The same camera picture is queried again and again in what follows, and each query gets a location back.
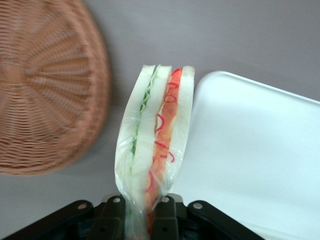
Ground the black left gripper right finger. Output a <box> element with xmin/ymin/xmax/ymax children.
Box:
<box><xmin>149</xmin><ymin>195</ymin><xmax>266</xmax><ymax>240</ymax></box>

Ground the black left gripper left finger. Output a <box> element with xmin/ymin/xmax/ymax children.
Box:
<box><xmin>1</xmin><ymin>195</ymin><xmax>127</xmax><ymax>240</ymax></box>

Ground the triangle sandwich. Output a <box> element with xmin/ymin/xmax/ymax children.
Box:
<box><xmin>114</xmin><ymin>64</ymin><xmax>196</xmax><ymax>240</ymax></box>

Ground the cream rectangular tray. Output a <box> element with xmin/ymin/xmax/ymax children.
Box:
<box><xmin>171</xmin><ymin>70</ymin><xmax>320</xmax><ymax>240</ymax></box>

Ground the round brown wicker basket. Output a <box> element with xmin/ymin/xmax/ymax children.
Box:
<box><xmin>0</xmin><ymin>0</ymin><xmax>113</xmax><ymax>177</ymax></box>

